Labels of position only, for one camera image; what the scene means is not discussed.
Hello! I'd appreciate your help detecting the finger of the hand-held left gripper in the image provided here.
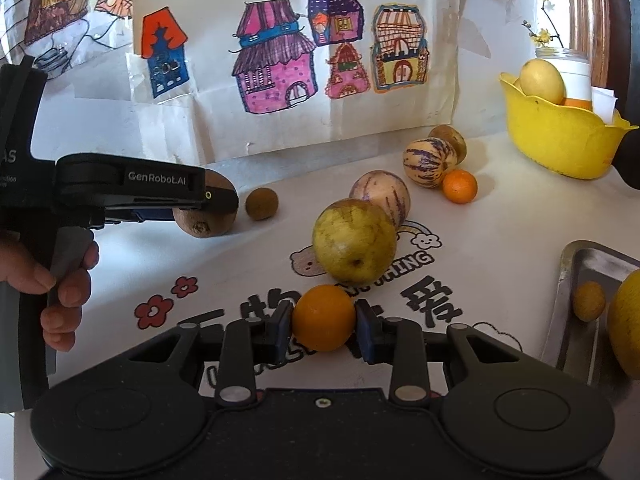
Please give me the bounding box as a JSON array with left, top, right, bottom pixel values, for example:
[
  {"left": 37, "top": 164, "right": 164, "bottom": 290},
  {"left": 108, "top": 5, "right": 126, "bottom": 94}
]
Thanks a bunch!
[
  {"left": 91, "top": 206, "right": 177, "bottom": 231},
  {"left": 55, "top": 153, "right": 240, "bottom": 214}
]

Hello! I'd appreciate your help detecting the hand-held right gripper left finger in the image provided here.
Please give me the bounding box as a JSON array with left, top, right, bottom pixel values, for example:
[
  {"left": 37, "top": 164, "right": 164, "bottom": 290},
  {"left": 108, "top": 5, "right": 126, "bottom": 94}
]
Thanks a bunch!
[{"left": 127, "top": 299, "right": 296, "bottom": 408}]

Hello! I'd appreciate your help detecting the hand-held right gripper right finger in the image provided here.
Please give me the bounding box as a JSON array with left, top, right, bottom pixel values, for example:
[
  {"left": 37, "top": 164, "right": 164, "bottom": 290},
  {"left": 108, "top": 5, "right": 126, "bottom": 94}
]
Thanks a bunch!
[{"left": 354, "top": 300, "right": 521, "bottom": 407}]

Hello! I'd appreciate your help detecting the brown kiwi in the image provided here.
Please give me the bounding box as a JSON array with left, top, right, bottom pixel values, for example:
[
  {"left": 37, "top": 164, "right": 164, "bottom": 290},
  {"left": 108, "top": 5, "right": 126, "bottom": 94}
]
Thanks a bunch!
[
  {"left": 428, "top": 124, "right": 468, "bottom": 166},
  {"left": 172, "top": 170, "right": 239, "bottom": 237}
]

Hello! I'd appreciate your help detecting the large yellow-green round fruit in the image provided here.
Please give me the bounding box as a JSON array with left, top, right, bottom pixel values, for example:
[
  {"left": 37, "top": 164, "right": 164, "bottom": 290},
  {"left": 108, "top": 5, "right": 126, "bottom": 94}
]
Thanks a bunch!
[{"left": 311, "top": 198, "right": 399, "bottom": 285}]

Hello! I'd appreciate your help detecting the small brown round fruit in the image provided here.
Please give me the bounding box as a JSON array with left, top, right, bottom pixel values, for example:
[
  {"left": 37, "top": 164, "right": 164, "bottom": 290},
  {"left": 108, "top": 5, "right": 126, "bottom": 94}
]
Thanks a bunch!
[{"left": 244, "top": 187, "right": 278, "bottom": 222}]

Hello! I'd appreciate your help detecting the striped pepino melon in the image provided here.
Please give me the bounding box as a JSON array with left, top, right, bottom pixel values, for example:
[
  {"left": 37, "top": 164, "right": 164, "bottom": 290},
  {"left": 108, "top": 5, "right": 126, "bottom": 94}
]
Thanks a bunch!
[
  {"left": 348, "top": 170, "right": 412, "bottom": 229},
  {"left": 402, "top": 138, "right": 458, "bottom": 185}
]

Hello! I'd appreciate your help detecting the metal tray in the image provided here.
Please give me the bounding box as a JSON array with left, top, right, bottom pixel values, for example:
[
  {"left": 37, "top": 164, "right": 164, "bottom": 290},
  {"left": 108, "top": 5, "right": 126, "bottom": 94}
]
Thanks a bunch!
[{"left": 539, "top": 240, "right": 640, "bottom": 387}]

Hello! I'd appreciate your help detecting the person's left hand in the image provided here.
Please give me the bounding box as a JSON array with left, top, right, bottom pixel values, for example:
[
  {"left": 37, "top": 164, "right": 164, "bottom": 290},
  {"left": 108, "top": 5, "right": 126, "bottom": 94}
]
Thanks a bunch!
[{"left": 0, "top": 230, "right": 101, "bottom": 354}]

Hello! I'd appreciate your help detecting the white printed tablecloth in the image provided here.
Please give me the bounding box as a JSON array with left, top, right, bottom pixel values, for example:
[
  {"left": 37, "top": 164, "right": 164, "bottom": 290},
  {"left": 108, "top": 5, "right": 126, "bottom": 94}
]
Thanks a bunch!
[{"left": 14, "top": 124, "right": 640, "bottom": 461}]

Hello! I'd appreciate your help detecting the house drawing poster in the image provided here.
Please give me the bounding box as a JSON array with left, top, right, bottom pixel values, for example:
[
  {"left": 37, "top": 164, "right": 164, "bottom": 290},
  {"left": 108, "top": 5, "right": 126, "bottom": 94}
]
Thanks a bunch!
[{"left": 130, "top": 0, "right": 469, "bottom": 162}]

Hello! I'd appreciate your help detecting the small orange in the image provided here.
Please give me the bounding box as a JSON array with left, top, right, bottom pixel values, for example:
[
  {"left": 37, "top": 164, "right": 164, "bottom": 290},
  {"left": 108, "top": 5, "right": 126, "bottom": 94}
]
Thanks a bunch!
[{"left": 441, "top": 169, "right": 479, "bottom": 205}]

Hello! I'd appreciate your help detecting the figure drawing poster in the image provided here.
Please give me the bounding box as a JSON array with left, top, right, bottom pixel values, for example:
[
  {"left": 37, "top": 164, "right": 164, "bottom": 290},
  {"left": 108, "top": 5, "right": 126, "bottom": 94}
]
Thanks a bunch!
[{"left": 0, "top": 0, "right": 137, "bottom": 82}]

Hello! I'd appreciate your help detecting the small tan round fruit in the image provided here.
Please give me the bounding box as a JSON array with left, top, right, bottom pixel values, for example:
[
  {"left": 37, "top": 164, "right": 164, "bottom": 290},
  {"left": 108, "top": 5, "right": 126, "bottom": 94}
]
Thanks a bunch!
[{"left": 572, "top": 280, "right": 607, "bottom": 323}]

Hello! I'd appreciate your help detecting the yellow plastic basket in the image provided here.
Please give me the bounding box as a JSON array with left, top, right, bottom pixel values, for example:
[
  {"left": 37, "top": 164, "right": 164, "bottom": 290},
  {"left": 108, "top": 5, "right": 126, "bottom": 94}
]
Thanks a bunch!
[{"left": 499, "top": 72, "right": 640, "bottom": 180}]

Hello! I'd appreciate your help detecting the pale yellow round fruit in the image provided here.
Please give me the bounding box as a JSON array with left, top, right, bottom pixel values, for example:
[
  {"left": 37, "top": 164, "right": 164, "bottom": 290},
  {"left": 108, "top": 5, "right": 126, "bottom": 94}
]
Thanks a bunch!
[{"left": 518, "top": 58, "right": 567, "bottom": 106}]

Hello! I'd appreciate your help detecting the white cup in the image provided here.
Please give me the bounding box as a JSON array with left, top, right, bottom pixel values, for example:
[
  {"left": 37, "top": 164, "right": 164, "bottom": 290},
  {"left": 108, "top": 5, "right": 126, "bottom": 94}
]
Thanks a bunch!
[{"left": 552, "top": 58, "right": 593, "bottom": 104}]

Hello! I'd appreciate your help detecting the white folded paper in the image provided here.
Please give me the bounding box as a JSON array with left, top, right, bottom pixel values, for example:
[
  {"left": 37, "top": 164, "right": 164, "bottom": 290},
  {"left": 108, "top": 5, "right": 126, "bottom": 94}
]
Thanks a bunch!
[{"left": 591, "top": 86, "right": 617, "bottom": 126}]

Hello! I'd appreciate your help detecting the white jar with lid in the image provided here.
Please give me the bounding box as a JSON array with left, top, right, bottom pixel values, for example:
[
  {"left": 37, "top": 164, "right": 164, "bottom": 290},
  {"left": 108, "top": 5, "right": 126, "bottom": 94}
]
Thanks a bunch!
[{"left": 534, "top": 47, "right": 587, "bottom": 64}]

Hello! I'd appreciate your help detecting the yellow flower twig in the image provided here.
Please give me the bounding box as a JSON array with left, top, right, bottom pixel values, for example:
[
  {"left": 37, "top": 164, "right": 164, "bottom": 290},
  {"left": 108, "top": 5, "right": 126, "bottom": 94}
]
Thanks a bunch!
[{"left": 521, "top": 0, "right": 567, "bottom": 51}]

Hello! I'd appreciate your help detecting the brown wooden frame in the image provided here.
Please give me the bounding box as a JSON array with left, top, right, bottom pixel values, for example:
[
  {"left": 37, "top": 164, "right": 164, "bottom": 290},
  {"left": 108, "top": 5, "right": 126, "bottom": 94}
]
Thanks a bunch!
[{"left": 564, "top": 0, "right": 614, "bottom": 92}]

